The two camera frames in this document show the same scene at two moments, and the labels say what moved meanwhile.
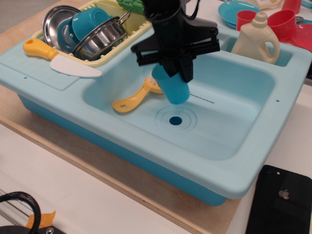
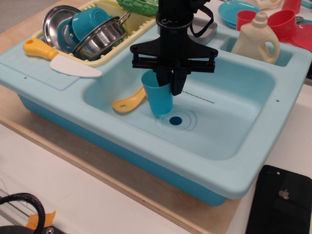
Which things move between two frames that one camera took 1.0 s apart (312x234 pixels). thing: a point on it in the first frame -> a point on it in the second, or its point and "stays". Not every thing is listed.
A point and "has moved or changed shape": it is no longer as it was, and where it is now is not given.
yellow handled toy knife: x=34 y=48 stays
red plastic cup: x=283 y=24 stays
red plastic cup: x=244 y=17 stays
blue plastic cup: x=175 y=87 has moved or changed shape
